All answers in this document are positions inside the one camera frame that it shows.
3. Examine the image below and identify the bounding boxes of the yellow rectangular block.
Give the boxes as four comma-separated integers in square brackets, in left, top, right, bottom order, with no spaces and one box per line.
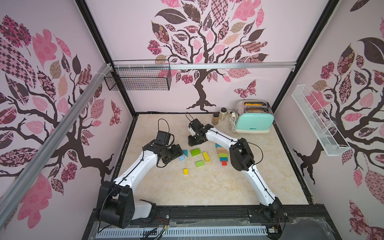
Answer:
[202,152,211,162]

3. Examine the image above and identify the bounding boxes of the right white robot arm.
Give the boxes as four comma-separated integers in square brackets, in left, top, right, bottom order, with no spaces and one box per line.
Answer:
[188,120,287,222]

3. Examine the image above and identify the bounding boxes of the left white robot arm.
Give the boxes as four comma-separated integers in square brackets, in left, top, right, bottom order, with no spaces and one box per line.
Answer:
[96,143,184,229]

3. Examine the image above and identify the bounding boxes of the brown spice jar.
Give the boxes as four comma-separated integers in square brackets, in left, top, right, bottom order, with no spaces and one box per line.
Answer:
[212,113,220,126]

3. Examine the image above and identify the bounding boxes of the pale spice jar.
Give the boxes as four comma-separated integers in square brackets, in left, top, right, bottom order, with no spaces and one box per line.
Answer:
[219,108,227,121]

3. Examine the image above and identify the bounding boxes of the mint green toaster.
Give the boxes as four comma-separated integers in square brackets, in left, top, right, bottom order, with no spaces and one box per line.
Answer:
[235,100,275,134]

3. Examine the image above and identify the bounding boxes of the white toaster cord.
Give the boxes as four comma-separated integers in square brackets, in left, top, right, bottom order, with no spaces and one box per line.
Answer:
[228,109,239,134]

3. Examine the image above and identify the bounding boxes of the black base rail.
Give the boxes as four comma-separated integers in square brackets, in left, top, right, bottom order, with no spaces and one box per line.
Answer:
[89,204,331,224]

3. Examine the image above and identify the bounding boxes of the black wire basket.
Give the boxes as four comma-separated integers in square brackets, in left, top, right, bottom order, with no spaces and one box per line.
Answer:
[104,59,172,91]

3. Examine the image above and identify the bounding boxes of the aluminium rail back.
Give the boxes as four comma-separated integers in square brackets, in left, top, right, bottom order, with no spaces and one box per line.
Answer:
[114,62,296,70]

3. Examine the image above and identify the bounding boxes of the aluminium rail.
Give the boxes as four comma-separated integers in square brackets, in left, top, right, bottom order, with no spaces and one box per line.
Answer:
[114,62,296,70]
[1,63,112,229]

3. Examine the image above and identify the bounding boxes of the white cable duct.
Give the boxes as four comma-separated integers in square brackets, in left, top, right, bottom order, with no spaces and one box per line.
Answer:
[95,226,268,240]

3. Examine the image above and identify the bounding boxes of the white wire shelf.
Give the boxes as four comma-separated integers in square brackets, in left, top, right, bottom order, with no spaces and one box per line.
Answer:
[292,85,352,157]

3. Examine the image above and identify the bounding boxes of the aluminium rail left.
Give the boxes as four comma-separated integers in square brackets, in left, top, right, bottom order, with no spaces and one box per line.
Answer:
[1,63,112,229]

